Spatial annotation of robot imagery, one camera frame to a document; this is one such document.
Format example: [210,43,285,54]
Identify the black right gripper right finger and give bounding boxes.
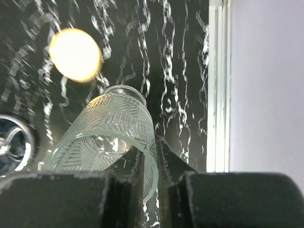
[156,136,304,228]

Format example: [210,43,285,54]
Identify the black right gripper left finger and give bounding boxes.
[0,147,144,228]

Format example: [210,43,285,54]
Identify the ribbed glass goblet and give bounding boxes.
[38,85,158,203]

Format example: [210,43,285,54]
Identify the chrome wine glass rack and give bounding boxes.
[0,114,39,178]

